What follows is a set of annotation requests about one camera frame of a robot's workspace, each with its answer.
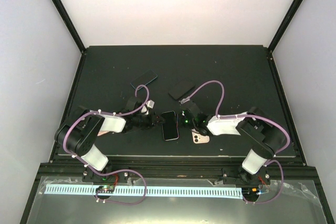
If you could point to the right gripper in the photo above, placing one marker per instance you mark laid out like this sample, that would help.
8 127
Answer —
178 116

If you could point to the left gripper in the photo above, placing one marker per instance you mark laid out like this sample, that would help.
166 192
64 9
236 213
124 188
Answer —
152 121

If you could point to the pink phone case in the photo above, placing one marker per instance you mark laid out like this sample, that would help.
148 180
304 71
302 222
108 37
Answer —
102 133

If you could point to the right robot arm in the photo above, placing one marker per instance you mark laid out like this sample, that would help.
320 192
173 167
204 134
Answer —
268 138

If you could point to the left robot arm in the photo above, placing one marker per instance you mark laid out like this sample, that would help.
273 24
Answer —
78 133

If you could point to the beige phone case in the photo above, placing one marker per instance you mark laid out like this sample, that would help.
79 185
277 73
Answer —
198 138

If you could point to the black smartphone face down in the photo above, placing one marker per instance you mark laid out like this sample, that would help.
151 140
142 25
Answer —
181 88

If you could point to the teal edged smartphone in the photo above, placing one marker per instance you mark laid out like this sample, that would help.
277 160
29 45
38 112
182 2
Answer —
144 79

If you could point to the left small circuit board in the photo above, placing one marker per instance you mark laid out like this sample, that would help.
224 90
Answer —
105 189

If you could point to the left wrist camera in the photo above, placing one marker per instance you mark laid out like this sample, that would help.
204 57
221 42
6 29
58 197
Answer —
149 105

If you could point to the white slotted cable duct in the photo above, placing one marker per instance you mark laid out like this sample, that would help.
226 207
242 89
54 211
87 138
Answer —
149 191

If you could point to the black aluminium front rail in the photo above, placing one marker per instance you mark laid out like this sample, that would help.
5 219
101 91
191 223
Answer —
172 167

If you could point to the left black frame post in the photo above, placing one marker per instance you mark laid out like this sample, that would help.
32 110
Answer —
69 24

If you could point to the black frame post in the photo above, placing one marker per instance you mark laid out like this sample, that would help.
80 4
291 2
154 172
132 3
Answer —
69 24
284 24

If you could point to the right black frame post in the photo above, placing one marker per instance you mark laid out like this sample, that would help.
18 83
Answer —
284 24

